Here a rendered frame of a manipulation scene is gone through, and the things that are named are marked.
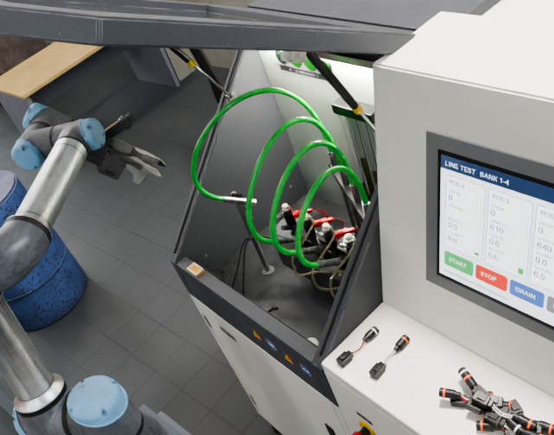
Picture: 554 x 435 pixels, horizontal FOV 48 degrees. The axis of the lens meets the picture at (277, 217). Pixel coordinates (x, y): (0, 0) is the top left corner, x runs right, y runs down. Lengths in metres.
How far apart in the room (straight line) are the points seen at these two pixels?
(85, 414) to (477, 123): 0.99
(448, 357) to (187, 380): 1.71
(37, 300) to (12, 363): 2.10
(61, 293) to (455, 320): 2.56
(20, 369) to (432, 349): 0.89
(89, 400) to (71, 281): 2.18
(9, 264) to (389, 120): 0.78
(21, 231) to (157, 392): 1.78
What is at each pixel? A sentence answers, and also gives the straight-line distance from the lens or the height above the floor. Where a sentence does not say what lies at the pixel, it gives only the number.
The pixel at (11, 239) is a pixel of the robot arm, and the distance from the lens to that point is 1.29.
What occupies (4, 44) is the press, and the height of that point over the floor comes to 0.54.
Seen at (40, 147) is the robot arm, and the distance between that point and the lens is 1.58.
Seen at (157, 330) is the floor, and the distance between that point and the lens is 3.21.
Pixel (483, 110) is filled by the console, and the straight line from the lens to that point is 1.13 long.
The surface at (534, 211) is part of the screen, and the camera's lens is 1.14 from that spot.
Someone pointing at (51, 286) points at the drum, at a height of 0.21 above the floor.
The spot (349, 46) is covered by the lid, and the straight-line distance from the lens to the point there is 1.18.
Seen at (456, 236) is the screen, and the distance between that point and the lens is 1.27.
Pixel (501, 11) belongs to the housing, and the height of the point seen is 1.47.
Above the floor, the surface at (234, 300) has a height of 0.95.
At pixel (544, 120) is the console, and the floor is 1.52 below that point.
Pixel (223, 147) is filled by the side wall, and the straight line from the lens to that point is 1.90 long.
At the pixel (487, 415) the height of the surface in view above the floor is 1.01.
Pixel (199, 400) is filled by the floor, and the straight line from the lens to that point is 2.83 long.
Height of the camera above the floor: 2.12
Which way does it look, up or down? 37 degrees down
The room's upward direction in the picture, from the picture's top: 22 degrees counter-clockwise
